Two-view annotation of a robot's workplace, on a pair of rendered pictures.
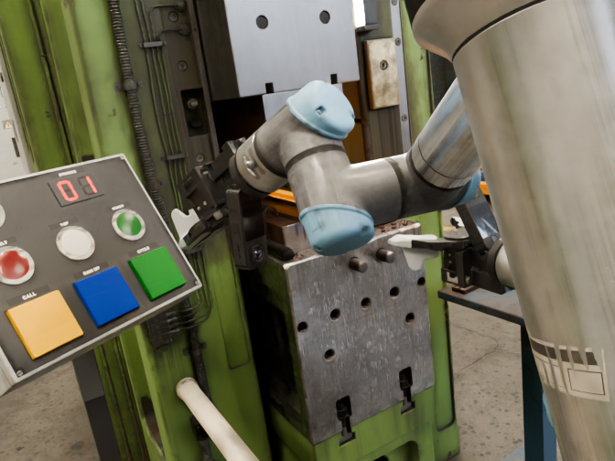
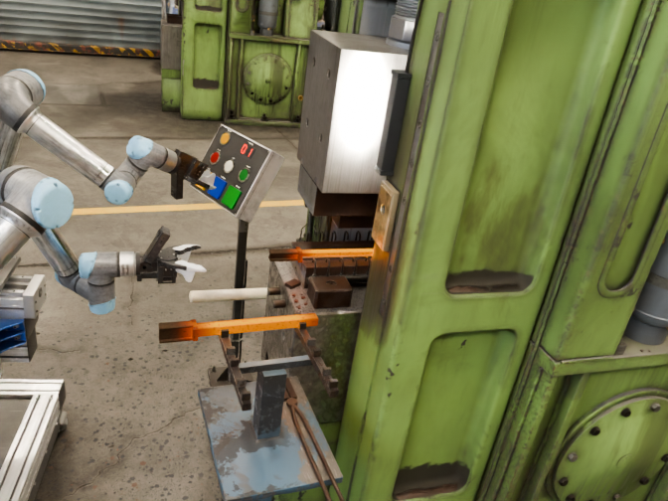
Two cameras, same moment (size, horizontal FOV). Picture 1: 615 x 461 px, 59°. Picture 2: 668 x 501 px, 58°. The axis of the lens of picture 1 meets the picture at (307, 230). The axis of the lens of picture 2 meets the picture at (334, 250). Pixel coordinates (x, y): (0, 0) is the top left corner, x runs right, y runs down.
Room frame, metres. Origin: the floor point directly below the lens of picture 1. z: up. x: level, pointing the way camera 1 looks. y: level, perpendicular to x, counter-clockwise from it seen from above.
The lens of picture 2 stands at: (1.54, -1.74, 1.90)
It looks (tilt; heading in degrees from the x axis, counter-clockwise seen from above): 27 degrees down; 97
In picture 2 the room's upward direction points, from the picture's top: 9 degrees clockwise
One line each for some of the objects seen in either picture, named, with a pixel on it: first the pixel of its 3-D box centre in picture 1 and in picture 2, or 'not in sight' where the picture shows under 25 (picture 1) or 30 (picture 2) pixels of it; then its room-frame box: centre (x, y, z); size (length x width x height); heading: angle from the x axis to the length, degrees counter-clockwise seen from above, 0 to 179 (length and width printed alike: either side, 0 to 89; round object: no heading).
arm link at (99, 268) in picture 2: not in sight; (99, 265); (0.68, -0.34, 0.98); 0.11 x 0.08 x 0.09; 28
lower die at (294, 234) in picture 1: (279, 213); (357, 259); (1.39, 0.07, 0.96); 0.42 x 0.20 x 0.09; 28
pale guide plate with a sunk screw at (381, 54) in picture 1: (382, 73); (385, 216); (1.47, -0.25, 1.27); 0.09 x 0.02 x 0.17; 118
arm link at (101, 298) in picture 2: not in sight; (97, 291); (0.67, -0.34, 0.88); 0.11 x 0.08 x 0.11; 158
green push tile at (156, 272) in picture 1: (156, 273); (232, 197); (0.87, 0.26, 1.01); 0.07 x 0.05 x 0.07; 143
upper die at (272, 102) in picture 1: (264, 112); (369, 189); (1.39, 0.07, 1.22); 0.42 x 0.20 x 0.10; 28
